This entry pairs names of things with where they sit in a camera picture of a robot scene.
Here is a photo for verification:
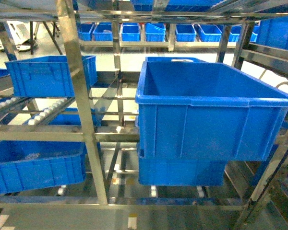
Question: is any blue plastic bin centre shelf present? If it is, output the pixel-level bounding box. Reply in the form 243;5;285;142
135;61;288;161

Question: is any stainless steel shelf rack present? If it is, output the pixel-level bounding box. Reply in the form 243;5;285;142
0;0;288;230

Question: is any blue bin behind centre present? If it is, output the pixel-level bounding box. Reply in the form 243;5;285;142
145;57;205;63

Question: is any blue bin under centre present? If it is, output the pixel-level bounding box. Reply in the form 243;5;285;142
137;144;227;186

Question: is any white container in bin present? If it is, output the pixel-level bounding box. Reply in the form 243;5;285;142
171;58;194;63

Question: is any large blue bin left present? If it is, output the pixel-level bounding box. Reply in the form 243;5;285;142
4;55;98;98

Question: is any blue bin lower left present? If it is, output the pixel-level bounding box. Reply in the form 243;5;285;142
0;141;87;194

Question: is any blue bin upper right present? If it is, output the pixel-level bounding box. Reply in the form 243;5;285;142
256;17;288;50

